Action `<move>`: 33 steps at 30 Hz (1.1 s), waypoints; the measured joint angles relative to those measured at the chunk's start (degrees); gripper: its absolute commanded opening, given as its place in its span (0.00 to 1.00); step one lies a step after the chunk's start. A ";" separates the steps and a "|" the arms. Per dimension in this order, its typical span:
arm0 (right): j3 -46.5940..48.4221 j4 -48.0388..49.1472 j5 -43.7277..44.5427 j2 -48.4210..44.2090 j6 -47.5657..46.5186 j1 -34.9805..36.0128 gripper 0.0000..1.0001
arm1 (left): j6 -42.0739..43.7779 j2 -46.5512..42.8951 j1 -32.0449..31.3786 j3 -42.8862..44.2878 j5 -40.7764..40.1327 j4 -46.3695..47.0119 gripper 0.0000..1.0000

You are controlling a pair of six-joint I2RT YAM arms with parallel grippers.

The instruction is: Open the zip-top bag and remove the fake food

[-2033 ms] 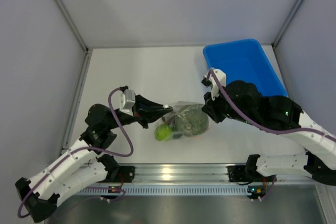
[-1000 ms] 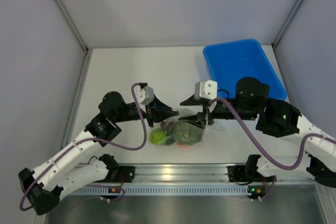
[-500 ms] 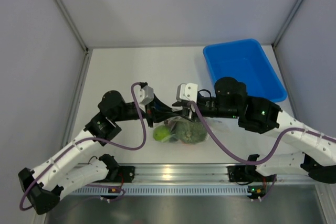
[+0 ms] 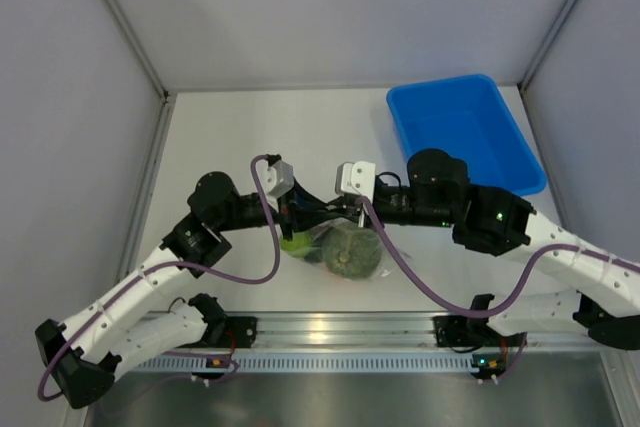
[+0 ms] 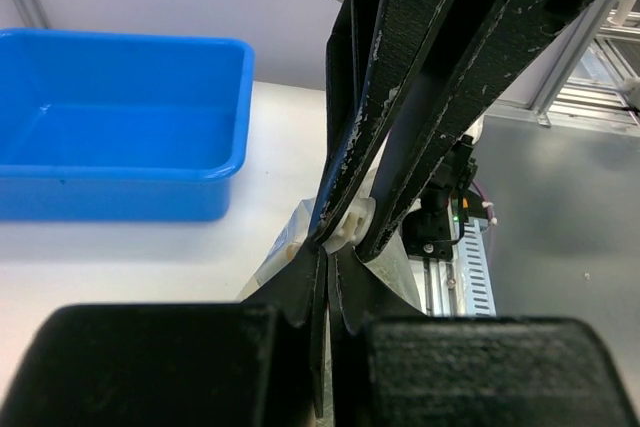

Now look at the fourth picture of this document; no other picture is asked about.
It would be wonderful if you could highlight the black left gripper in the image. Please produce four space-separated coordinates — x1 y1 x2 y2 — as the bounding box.
214 176 340 242

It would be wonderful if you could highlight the lime green toy fruit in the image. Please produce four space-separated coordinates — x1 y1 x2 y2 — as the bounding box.
279 232 313 258

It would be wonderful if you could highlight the clear polka dot zip bag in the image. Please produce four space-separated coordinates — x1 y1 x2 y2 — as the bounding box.
279 219 398 281

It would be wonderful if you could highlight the green netted toy melon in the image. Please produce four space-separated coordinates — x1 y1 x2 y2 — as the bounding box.
321 223 383 280

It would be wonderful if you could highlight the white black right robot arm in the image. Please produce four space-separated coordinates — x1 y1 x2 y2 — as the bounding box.
335 149 639 351

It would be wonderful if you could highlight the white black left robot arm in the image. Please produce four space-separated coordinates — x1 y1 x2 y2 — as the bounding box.
35 161 330 409

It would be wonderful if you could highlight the blue plastic bin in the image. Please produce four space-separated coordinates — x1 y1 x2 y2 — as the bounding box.
386 74 547 197

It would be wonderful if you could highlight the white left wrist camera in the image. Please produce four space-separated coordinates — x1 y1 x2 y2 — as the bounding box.
262 156 295 210

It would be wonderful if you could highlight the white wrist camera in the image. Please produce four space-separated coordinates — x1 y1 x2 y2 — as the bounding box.
262 156 295 210
335 161 376 200

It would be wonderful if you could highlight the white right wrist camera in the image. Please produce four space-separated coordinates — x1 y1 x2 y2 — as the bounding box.
335 161 376 200

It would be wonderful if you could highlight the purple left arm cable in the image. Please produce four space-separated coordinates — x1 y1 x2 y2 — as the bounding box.
38 154 286 403

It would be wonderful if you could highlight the aluminium frame rail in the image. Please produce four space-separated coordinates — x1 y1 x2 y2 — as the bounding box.
79 310 624 348

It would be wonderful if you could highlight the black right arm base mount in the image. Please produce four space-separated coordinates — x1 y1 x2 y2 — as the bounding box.
432 315 524 349

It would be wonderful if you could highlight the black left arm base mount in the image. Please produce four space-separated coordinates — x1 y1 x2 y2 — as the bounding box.
207 315 258 349

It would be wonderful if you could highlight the left vertical frame post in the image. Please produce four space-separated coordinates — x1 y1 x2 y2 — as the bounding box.
74 0 171 98

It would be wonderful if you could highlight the vertical frame post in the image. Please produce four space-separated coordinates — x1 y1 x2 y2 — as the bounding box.
74 0 171 98
519 0 611 91

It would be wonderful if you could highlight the white slotted cable duct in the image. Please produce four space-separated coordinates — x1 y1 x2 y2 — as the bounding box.
134 352 485 374

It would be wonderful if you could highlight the right vertical frame post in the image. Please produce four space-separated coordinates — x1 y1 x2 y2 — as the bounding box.
519 0 611 91

